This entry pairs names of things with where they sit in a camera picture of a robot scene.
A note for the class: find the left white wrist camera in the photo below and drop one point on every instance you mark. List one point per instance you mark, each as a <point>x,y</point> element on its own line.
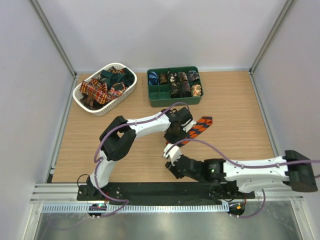
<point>188,125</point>

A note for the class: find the left aluminium frame post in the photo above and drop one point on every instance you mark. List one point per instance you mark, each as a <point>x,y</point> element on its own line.
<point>67,103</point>

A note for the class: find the white plastic basket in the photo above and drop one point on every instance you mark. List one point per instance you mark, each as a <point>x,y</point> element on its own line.
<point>77,95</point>

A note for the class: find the brown camouflage rolled tie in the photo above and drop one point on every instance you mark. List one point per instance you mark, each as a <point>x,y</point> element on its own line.
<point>163,78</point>

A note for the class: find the red yellow patterned tie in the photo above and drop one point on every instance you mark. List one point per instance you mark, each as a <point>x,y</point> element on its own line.
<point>100,92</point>

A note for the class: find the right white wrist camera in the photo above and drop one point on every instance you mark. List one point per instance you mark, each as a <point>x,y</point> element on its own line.
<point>172,152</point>

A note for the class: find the blue grey rolled tie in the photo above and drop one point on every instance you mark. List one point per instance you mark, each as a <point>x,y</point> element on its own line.
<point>193,76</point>

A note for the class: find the beige red rolled tie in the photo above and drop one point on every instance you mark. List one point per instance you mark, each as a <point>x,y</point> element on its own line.
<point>196,90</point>

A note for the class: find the right aluminium frame post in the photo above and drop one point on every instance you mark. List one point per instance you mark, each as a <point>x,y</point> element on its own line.
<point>271,36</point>

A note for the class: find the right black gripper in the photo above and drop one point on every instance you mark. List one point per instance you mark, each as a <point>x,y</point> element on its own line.
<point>172,168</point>

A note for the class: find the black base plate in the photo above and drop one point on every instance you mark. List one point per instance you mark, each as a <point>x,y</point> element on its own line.
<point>174,193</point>

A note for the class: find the dark green tie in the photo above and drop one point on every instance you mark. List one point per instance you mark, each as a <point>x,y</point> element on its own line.
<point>115,76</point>

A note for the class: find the green divided organizer tray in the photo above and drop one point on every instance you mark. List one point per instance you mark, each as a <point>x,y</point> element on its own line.
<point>159,96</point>

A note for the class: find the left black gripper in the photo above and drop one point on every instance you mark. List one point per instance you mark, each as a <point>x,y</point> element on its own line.
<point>183,134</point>

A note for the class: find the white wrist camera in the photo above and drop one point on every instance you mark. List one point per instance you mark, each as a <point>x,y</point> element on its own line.
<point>172,152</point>
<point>188,125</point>

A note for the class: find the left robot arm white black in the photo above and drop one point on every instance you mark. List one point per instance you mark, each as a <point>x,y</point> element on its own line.
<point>118,138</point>

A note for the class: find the aluminium frame post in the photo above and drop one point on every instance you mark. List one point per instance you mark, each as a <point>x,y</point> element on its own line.
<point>67,103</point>
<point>271,36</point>

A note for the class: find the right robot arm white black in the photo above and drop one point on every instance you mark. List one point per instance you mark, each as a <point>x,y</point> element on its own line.
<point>293,170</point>

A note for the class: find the orange navy striped tie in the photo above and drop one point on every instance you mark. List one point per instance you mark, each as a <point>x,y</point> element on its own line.
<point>201,125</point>

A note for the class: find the slotted grey cable duct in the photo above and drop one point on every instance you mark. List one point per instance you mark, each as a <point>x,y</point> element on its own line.
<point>99,208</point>

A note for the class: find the dark floral rolled tie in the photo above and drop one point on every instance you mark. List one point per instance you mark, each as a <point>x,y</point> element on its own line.
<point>174,88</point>

